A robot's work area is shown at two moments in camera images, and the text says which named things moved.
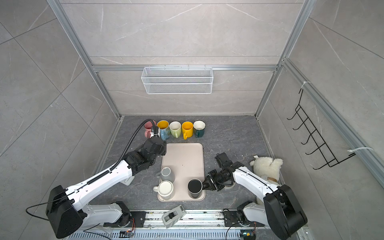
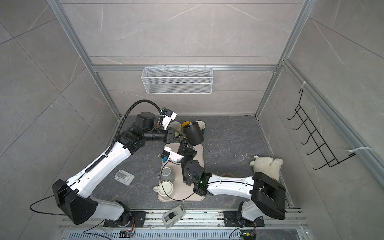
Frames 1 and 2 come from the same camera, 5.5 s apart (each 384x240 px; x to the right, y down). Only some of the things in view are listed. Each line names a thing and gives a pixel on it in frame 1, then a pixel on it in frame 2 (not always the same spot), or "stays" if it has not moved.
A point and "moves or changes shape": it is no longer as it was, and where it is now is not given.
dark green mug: x=199 y=127 stays
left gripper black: x=163 y=148 → x=169 y=136
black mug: x=194 y=186 moves or changes shape
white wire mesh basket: x=177 y=80 stays
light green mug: x=175 y=128 stays
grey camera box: x=173 y=216 stays
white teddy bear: x=268 y=168 stays
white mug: x=165 y=189 stays
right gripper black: x=214 y=186 → x=185 y=151
